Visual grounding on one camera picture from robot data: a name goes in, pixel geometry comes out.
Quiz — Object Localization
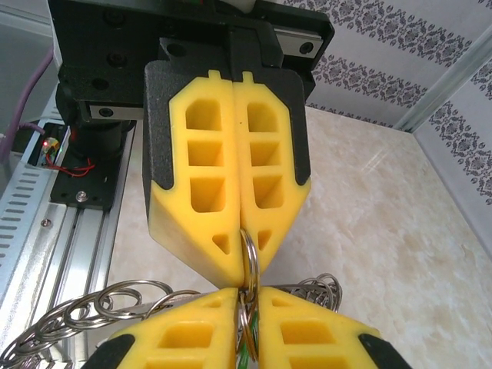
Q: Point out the green key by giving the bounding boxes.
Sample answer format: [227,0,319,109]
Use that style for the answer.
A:
[236,307,259,369]

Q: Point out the small circuit board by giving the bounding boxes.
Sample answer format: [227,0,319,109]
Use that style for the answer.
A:
[38,136,62,166]

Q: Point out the thin red wire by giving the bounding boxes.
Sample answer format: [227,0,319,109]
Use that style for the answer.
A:
[63,157,97,180]

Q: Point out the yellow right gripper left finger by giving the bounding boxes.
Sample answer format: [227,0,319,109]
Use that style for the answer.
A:
[78,286,239,369]

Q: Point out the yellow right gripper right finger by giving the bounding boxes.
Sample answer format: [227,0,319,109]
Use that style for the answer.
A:
[257,286,413,369]

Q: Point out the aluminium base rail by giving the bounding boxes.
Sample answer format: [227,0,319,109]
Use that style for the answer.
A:
[0,191,135,369]

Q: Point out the silver split key ring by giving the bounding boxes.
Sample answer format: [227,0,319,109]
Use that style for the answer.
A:
[238,227,263,304]

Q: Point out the slotted grey cable duct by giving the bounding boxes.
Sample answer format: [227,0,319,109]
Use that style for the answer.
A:
[0,159,49,278]

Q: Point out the grey metal sheet panel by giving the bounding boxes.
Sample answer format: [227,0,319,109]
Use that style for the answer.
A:
[0,22,58,162]

